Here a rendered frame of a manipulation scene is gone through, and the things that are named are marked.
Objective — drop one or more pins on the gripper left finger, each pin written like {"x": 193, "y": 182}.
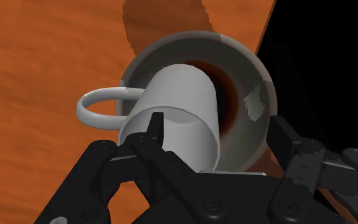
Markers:
{"x": 92, "y": 173}

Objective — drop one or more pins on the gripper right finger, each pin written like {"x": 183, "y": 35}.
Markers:
{"x": 305, "y": 164}

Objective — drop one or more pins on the grey bowl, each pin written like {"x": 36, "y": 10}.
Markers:
{"x": 243, "y": 68}

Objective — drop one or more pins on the white mug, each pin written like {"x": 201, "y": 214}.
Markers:
{"x": 181, "y": 90}

